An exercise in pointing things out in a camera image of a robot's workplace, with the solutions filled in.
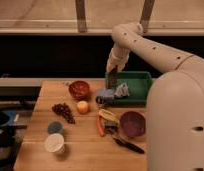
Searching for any red brown bowl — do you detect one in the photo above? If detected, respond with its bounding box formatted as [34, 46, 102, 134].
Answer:
[68, 80, 90, 100]

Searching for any window frame post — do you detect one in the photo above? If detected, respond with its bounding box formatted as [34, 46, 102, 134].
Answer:
[140, 0, 155, 32]
[75, 0, 87, 33]

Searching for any left window frame post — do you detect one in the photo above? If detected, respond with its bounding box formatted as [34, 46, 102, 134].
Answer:
[75, 0, 87, 33]

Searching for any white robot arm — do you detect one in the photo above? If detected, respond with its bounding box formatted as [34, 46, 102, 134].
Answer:
[106, 23, 204, 171]

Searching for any white cup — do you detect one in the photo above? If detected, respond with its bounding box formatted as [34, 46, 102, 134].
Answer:
[44, 133, 65, 155]

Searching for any bunch of dark grapes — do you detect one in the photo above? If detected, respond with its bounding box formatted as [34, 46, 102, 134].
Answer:
[52, 103, 75, 124]

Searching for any dark chair with blue object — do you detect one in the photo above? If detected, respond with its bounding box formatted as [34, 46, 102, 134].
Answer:
[0, 111, 18, 168]

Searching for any small grey block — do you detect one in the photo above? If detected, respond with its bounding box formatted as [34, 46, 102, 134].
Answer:
[105, 121, 118, 131]

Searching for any orange carrot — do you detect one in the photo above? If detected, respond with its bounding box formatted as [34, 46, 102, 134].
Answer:
[97, 116, 105, 137]

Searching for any yellow banana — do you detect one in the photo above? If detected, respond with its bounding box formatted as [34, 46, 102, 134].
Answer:
[98, 109, 119, 123]

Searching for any black rectangular eraser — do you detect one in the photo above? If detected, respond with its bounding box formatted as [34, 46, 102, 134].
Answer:
[108, 71, 117, 88]

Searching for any yellow red apple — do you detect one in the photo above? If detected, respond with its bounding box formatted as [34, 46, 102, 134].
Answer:
[76, 101, 89, 114]

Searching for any crumpled grey white cloth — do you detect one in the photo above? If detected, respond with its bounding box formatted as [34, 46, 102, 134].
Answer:
[115, 83, 129, 98]

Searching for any right window frame post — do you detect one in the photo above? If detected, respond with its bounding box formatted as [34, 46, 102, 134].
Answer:
[140, 0, 155, 32]

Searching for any green plastic tray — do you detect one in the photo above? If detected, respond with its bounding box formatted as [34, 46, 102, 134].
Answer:
[107, 71, 152, 106]

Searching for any black handled knife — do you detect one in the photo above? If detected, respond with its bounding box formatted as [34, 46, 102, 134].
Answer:
[112, 136, 145, 154]

